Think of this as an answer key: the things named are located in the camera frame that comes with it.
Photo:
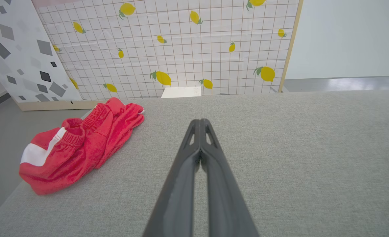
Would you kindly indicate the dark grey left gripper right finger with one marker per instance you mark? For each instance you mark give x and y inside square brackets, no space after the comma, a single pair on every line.
[225,204]

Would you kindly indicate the red shorts with white stripes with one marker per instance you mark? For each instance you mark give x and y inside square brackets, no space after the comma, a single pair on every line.
[79,154]

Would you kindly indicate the grey diamond pattern backdrop board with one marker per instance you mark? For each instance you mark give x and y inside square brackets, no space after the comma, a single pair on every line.
[16,49]

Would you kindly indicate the white flat board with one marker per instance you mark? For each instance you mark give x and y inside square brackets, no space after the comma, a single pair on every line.
[181,92]

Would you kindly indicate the grey fabric covered surface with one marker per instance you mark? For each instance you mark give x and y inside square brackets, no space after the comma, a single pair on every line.
[312,164]

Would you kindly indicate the lemon print grid backdrop board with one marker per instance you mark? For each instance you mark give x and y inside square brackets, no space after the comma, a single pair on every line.
[181,42]

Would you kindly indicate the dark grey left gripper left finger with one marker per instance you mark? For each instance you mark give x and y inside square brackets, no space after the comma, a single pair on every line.
[178,197]

